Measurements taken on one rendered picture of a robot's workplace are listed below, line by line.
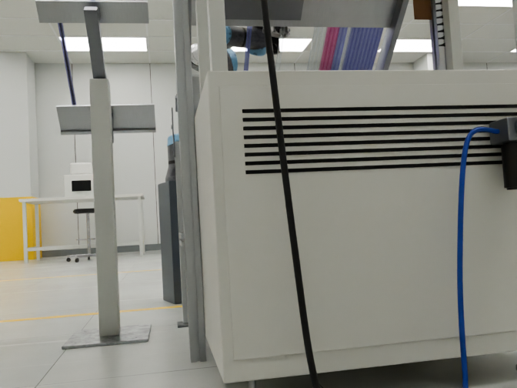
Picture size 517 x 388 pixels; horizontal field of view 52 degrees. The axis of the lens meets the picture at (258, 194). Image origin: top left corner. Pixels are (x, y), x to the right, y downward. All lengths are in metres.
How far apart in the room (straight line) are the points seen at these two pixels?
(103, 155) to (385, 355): 1.11
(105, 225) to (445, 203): 1.08
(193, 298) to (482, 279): 0.68
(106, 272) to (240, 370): 0.87
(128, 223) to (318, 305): 7.60
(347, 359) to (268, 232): 0.28
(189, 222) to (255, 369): 0.50
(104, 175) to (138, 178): 6.78
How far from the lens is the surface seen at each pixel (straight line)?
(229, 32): 2.01
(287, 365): 0.99
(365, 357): 1.03
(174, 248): 2.38
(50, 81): 8.96
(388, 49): 1.89
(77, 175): 7.24
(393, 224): 1.03
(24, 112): 8.38
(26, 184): 8.23
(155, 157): 8.56
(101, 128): 1.78
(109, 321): 1.77
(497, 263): 1.14
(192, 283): 1.36
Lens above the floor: 0.34
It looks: 3 degrees up
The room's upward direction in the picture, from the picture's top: 3 degrees counter-clockwise
